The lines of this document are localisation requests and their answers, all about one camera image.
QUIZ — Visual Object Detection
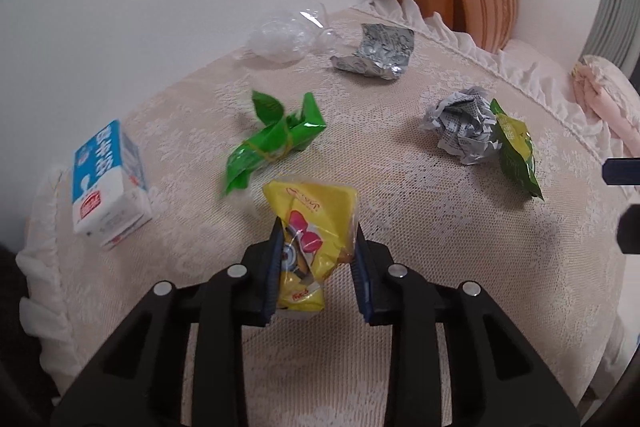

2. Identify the lace tablecloth with ruffle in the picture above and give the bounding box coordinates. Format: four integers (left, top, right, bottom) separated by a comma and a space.
17, 0, 629, 401

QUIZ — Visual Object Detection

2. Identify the printed white paper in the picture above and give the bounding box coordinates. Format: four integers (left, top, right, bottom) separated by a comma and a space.
421, 87, 501, 166

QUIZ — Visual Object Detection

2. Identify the green snack wrapper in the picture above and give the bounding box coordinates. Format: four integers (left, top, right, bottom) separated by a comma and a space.
224, 90, 326, 195

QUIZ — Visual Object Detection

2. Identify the blue white milk carton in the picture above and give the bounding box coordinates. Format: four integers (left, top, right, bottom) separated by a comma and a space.
72, 119, 152, 249

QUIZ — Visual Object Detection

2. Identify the clear plastic bag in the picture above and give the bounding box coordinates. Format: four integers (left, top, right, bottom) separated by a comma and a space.
246, 0, 326, 64

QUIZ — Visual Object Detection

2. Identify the green yellow chip bag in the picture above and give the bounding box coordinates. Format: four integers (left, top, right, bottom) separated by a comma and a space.
489, 98, 544, 199

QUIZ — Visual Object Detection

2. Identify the silver foil blister pack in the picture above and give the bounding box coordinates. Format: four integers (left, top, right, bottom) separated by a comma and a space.
330, 24, 414, 81

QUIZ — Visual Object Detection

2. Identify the pink bed sheet mattress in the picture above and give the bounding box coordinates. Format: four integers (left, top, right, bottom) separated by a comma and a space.
503, 39, 570, 76

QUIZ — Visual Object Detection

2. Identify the folded pink blanket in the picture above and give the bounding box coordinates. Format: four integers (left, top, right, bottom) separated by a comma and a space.
572, 55, 639, 157

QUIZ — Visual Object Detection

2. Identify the clear plastic cup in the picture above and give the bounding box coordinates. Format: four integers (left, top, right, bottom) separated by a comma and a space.
299, 9, 341, 54

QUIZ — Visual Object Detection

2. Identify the yellow minion snack bag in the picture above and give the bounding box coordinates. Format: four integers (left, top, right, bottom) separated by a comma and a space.
262, 180, 358, 314

